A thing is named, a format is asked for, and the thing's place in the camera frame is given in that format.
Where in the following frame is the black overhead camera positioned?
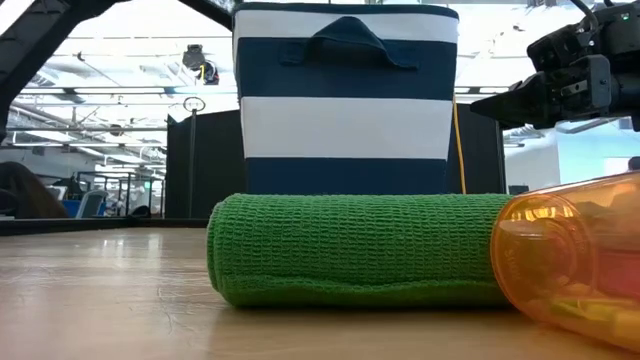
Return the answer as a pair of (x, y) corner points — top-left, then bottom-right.
(182, 43), (220, 86)

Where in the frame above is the orange pill bottle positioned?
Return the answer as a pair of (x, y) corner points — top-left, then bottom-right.
(489, 169), (640, 351)

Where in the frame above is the person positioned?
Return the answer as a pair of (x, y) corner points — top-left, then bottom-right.
(0, 160), (69, 220)

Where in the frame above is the green bandage roll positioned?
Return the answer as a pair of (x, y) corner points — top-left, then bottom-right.
(206, 193), (516, 309)

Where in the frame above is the black aluminium table frame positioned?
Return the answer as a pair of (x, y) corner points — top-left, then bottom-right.
(0, 217), (210, 237)

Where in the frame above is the white office chair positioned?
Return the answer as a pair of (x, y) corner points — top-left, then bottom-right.
(75, 189), (109, 219)

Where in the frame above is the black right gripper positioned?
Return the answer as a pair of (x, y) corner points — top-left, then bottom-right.
(469, 19), (614, 131)

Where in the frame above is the blue white striped fabric bin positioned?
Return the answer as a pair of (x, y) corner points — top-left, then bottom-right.
(232, 2), (460, 196)

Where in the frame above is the black post with ring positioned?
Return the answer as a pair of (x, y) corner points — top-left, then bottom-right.
(182, 96), (206, 220)

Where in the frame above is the black partition screen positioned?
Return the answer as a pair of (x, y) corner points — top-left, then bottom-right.
(164, 102), (506, 220)

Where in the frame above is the yellow cable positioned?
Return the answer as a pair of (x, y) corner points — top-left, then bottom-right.
(451, 97), (469, 195)

